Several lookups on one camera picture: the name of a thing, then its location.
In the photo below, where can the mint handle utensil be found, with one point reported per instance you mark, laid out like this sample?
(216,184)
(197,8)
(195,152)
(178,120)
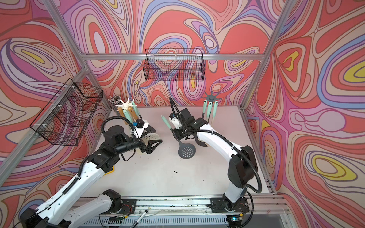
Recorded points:
(186,150)

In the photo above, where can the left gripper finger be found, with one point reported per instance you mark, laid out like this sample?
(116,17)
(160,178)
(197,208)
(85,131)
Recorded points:
(148,130)
(152,145)

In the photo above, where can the grey slotted spoon mint handle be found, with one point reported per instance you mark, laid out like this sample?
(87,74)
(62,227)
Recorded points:
(204,108)

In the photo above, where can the dark grey utensil rack stand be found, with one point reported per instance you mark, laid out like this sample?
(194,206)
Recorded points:
(210,98)

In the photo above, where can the cream utensil rack stand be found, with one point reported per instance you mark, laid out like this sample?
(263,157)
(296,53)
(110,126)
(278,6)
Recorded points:
(128,105)

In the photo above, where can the black wire basket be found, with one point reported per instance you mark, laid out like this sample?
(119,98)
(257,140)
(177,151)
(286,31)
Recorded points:
(174,64)
(69,117)

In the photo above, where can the grey skimmer mint handle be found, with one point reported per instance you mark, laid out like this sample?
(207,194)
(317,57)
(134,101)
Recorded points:
(136,111)

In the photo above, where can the cream skimmer wooden handle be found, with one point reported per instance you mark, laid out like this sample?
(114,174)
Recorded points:
(150,136)

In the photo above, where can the black wire basket back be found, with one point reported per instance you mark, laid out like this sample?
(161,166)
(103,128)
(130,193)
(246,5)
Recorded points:
(174,64)

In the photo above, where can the cream slotted spoon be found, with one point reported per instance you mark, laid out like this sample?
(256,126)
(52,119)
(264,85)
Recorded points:
(121,111)

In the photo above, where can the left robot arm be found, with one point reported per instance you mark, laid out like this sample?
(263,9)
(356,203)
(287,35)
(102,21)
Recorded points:
(57,211)

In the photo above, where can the yellow calculator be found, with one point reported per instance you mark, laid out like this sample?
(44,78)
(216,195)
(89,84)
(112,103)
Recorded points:
(111,171)

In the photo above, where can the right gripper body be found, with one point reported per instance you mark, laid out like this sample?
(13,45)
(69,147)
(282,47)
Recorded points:
(182,132)

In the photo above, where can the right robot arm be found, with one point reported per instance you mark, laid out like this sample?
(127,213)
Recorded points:
(243,172)

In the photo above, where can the cream skimmer mint handle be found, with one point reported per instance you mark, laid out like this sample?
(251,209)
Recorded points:
(208,112)
(128,116)

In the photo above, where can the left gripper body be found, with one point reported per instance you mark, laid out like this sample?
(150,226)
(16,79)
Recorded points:
(139,145)

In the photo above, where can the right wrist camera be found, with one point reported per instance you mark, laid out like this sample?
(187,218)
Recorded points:
(174,119)

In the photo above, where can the pen holder cup with pens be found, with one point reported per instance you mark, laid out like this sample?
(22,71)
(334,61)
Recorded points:
(115,100)

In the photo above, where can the black wire basket left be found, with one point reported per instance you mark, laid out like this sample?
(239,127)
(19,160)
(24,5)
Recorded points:
(69,117)

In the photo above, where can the black marker pen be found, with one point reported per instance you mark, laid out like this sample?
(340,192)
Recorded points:
(141,217)

